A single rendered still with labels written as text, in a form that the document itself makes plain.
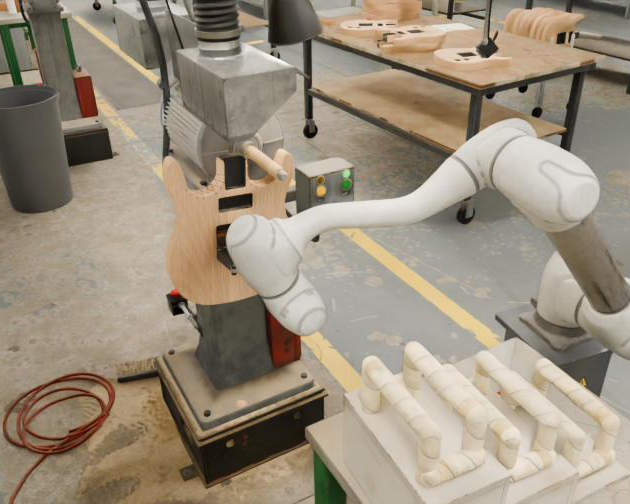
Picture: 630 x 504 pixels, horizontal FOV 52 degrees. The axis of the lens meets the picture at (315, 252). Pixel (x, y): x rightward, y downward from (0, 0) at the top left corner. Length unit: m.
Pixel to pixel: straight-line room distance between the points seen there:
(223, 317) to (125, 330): 1.12
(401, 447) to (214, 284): 0.79
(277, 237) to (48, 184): 3.34
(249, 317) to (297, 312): 0.95
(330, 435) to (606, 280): 0.74
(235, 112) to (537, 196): 0.65
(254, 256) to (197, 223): 0.39
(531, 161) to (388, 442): 0.62
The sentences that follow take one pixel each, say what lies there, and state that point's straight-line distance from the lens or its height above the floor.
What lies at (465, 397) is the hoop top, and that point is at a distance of 1.01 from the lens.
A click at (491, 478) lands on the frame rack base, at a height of 1.10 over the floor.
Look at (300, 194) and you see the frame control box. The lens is 1.98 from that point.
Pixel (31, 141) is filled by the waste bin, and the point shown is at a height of 0.49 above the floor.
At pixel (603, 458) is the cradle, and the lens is 1.32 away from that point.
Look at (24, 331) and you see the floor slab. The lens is 3.43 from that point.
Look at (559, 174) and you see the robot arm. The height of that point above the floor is 1.39.
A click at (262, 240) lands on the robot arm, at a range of 1.23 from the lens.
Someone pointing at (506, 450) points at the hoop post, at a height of 1.10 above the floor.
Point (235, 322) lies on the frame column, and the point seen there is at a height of 0.56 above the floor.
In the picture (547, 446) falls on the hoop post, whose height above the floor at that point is 1.07.
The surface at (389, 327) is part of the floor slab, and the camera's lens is 3.12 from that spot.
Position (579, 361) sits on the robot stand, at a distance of 1.98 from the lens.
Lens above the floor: 1.90
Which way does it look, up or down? 31 degrees down
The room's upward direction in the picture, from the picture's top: 1 degrees counter-clockwise
